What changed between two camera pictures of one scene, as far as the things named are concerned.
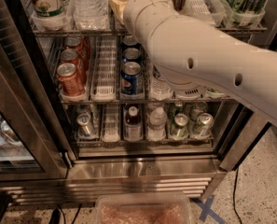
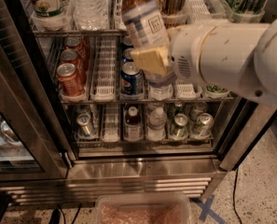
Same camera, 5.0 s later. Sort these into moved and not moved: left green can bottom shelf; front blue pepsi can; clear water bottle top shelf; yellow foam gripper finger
Moved: yellow foam gripper finger
Not moved: front blue pepsi can; clear water bottle top shelf; left green can bottom shelf
